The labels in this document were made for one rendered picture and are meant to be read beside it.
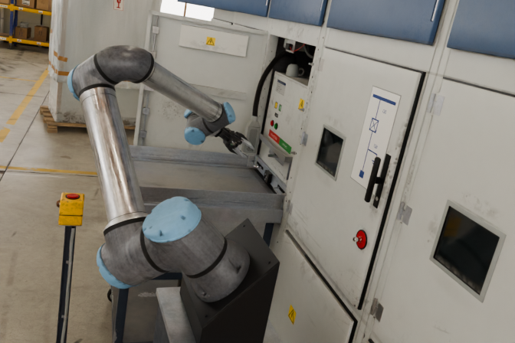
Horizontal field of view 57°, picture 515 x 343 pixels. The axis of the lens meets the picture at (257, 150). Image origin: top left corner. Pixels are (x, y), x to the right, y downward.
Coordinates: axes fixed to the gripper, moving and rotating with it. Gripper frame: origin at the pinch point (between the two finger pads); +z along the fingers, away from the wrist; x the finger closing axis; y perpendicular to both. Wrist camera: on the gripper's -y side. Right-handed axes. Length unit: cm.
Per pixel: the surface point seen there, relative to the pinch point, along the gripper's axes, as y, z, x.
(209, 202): 26.9, -11.4, -25.0
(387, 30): 80, -26, 61
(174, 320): 90, -25, -46
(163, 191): 27, -30, -32
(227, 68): -40, -22, 26
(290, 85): -0.4, -4.2, 37.4
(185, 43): -42, -47, 22
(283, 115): -1.5, 3.3, 24.4
